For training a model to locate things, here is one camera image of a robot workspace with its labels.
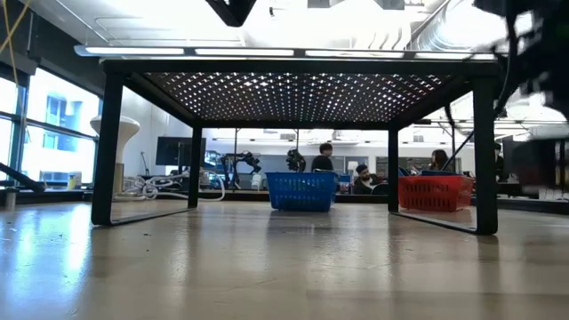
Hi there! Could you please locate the black perforated metal shelf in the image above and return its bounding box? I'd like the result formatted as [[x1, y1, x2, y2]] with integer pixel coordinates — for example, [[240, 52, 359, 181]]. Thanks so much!
[[91, 58, 502, 236]]

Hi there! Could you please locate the white cable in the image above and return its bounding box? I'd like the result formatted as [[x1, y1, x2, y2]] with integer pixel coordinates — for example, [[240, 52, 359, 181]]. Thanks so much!
[[120, 170, 227, 203]]

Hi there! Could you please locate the person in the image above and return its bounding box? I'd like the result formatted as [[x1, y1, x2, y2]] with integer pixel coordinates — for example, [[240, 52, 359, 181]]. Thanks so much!
[[492, 141, 507, 183], [310, 141, 335, 173], [428, 148, 451, 172], [352, 164, 384, 196]]

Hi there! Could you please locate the blue plastic basket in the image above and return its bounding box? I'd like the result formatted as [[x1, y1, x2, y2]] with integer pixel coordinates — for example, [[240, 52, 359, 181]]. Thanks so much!
[[265, 171, 339, 212]]

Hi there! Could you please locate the long ceiling light strip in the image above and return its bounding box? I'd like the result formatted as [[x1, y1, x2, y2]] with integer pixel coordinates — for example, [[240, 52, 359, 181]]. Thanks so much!
[[73, 44, 497, 61]]

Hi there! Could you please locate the black computer monitor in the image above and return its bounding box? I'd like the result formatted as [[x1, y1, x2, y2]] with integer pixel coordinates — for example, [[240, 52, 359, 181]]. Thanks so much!
[[155, 136, 208, 168]]

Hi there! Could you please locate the yellow hanging cable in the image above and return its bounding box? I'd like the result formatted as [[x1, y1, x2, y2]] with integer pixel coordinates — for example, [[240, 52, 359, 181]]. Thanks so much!
[[0, 0, 31, 90]]

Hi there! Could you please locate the red plastic basket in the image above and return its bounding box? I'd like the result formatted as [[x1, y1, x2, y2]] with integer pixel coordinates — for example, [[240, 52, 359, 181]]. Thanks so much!
[[397, 174, 475, 213]]

